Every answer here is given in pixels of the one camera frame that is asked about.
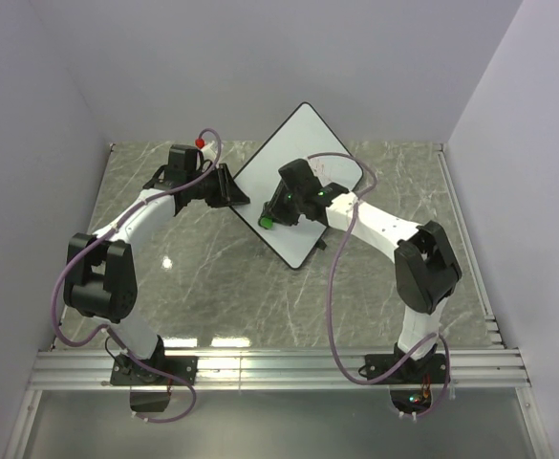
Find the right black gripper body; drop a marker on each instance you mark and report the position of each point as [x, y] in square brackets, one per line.
[289, 211]

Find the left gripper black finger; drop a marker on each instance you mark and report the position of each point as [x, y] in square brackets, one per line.
[225, 194]
[235, 195]

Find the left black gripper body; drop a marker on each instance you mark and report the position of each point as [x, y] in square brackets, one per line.
[208, 187]

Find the green whiteboard eraser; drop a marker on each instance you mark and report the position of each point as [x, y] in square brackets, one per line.
[266, 222]

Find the white whiteboard black frame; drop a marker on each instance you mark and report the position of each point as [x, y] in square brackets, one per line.
[303, 135]

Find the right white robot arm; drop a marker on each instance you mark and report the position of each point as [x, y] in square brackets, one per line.
[426, 268]

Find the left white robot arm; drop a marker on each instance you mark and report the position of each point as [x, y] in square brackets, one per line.
[102, 283]

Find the aluminium rail frame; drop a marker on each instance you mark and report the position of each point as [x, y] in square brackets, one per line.
[267, 385]

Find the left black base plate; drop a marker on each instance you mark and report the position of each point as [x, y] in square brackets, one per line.
[173, 371]

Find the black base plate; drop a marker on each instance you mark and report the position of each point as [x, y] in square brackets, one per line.
[173, 371]
[431, 369]

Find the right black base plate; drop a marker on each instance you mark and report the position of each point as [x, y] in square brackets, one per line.
[431, 369]

